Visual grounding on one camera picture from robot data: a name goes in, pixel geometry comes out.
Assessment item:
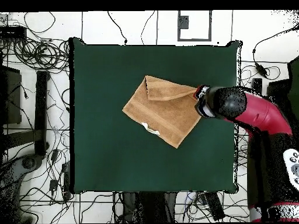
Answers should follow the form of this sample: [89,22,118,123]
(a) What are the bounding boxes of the dark green table cloth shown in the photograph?
[69,37,243,194]

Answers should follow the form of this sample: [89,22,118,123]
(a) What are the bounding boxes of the black cable with adapter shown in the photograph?
[252,23,299,78]

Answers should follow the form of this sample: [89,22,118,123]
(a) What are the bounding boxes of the long black stand bar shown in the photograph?
[3,70,50,156]
[251,78,263,95]

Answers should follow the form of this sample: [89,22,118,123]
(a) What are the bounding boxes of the grey chair base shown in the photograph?
[0,153,44,194]

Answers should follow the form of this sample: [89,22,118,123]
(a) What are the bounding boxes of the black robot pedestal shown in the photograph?
[121,192,178,224]

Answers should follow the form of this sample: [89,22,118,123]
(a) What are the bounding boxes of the thin black cable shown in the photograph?
[140,10,157,45]
[107,10,128,45]

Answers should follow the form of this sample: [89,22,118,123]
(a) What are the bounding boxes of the dark green fabric panel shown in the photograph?
[287,55,299,122]

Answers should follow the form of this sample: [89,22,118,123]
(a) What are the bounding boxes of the coiled black cables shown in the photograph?
[12,38,70,71]

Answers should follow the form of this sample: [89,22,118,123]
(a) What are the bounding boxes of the large black box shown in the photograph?
[0,65,22,125]
[266,78,291,110]

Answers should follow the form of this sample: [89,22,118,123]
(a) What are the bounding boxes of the tan terry towel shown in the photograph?
[121,75,202,149]

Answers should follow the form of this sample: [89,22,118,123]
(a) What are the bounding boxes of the black power strip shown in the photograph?
[204,191,225,222]

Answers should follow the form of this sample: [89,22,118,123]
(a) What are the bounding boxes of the black flat box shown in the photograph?
[0,25,28,42]

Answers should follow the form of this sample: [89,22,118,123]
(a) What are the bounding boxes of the grey square floor frame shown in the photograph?
[177,10,213,42]

